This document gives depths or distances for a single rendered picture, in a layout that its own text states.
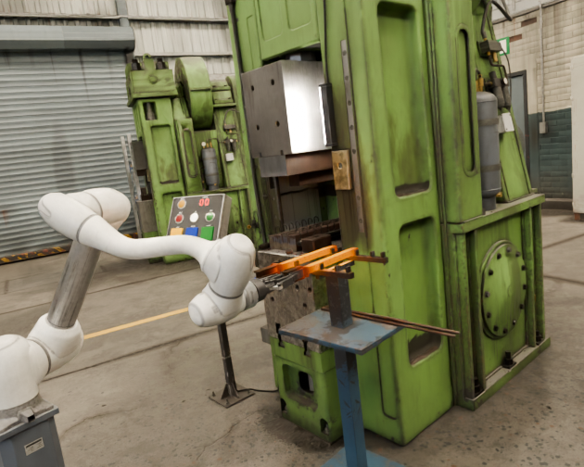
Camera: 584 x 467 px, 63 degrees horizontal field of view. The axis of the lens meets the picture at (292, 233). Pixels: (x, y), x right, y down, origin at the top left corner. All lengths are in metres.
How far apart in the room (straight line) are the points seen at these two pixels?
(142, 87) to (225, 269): 5.79
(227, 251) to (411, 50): 1.43
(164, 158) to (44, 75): 3.71
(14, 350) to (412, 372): 1.61
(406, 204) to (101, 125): 8.34
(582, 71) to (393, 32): 5.13
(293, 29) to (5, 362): 1.75
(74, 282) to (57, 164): 8.04
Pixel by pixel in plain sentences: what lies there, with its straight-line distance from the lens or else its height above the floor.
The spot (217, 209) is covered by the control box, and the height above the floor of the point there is 1.12.
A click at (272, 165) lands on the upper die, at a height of 1.32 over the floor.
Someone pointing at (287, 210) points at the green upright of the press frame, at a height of 1.07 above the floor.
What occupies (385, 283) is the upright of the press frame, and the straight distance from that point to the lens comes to 2.10.
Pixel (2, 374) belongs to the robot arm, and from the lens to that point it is 1.88.
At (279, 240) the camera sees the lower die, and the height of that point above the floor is 0.96.
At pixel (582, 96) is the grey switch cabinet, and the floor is 1.59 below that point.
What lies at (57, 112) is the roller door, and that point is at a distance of 9.92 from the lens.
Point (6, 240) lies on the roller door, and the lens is 9.87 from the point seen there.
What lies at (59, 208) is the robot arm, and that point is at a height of 1.29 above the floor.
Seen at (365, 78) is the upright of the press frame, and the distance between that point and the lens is 2.03.
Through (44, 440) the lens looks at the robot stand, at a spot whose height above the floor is 0.51.
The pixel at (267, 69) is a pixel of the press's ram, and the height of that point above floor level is 1.74.
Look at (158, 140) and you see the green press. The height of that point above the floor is 1.73.
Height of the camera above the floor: 1.38
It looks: 10 degrees down
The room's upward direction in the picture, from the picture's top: 7 degrees counter-clockwise
